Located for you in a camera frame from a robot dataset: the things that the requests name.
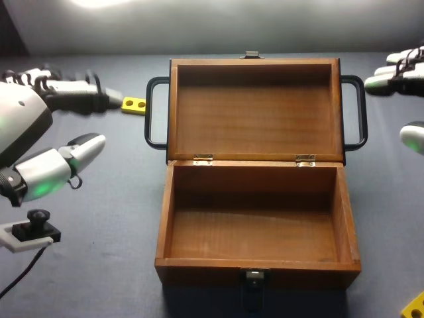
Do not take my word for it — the thin black cable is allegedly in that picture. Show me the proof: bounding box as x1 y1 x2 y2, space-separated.
0 244 46 299

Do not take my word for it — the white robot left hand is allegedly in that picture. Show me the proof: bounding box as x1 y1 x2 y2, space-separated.
0 64 122 203

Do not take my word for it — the grey table cloth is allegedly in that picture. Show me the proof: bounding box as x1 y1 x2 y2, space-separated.
0 52 424 318

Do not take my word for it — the orange wooden box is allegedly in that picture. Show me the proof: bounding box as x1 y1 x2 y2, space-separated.
144 50 368 313

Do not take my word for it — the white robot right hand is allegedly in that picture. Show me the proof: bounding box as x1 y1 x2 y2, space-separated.
364 46 424 156

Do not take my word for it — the yellow block with holes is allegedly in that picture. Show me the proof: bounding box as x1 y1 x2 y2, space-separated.
399 290 424 318
121 96 148 115

